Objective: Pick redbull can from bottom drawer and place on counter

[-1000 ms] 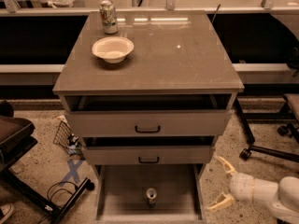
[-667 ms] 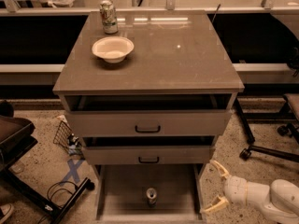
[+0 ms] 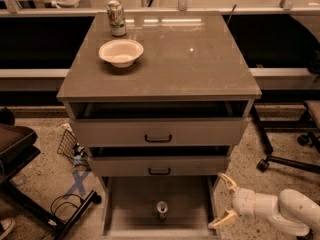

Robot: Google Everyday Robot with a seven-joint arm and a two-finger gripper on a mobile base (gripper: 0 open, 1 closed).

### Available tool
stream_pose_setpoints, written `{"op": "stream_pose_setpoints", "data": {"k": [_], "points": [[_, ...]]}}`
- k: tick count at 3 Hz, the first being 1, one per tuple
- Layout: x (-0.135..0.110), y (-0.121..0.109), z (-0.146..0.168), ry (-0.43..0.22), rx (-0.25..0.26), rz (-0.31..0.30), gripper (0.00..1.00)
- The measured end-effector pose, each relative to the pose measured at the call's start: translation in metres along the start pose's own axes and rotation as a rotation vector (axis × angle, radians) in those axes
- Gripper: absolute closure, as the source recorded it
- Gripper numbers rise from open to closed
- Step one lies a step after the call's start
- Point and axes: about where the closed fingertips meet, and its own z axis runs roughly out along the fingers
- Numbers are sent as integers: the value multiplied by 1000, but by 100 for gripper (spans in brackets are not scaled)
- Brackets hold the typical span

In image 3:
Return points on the grey drawer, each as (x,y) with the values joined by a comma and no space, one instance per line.
(152,124)
(159,161)
(130,208)

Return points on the middle grey drawer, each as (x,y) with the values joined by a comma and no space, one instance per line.
(159,161)

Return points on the green soda can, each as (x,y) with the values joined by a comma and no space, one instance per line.
(116,18)

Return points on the bottom grey drawer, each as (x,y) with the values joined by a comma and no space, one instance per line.
(130,208)

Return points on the redbull can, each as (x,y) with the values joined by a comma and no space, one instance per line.
(162,210)

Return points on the top grey drawer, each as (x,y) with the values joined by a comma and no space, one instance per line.
(152,124)

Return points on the shoe tip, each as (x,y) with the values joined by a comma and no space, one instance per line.
(6,227)

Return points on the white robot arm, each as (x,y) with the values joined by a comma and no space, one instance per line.
(290,212)

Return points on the white paper bowl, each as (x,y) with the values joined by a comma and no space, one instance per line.
(121,53)

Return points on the black wire basket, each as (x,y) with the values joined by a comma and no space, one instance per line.
(72,150)

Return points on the black office chair left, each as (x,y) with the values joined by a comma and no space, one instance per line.
(17,150)

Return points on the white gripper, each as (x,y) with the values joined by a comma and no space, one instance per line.
(244,201)

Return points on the grey drawer cabinet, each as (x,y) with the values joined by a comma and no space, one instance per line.
(187,57)

